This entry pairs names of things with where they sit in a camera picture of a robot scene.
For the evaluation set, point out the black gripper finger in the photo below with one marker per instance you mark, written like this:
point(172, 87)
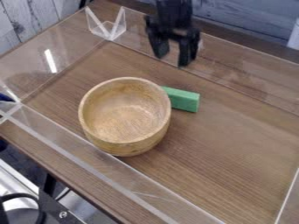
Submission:
point(188, 46)
point(159, 42)

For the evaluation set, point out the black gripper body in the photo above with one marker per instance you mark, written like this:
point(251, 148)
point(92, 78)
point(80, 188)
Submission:
point(172, 16)

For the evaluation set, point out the green rectangular block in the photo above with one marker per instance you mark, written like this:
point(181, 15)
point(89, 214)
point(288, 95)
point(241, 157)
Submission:
point(183, 100)

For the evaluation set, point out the brown wooden bowl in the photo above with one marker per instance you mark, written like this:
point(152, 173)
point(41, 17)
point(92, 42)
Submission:
point(124, 115)

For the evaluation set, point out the clear acrylic tray walls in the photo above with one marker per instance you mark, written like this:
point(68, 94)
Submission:
point(225, 166)

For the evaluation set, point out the blue object at left edge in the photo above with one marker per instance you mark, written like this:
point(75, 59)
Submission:
point(5, 98)

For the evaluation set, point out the black metal table bracket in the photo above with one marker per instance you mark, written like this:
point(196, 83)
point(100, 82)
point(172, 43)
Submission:
point(55, 213)

